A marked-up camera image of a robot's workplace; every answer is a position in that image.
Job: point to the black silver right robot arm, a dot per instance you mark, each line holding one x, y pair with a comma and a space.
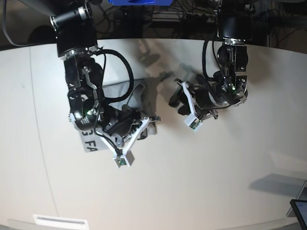
76, 40

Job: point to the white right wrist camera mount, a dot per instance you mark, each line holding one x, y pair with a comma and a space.
122, 154

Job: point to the grey tablet stand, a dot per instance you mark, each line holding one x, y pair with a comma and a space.
301, 197

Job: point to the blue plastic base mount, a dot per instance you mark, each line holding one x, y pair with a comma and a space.
141, 2

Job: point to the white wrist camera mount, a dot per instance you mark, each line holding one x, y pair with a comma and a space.
191, 120
122, 154

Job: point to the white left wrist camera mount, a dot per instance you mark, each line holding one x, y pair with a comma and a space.
191, 120

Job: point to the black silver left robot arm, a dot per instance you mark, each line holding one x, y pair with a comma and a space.
233, 25

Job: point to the black tablet screen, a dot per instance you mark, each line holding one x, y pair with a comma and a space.
301, 215

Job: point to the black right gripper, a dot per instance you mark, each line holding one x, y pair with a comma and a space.
115, 126

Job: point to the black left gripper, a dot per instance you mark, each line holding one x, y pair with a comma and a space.
209, 95

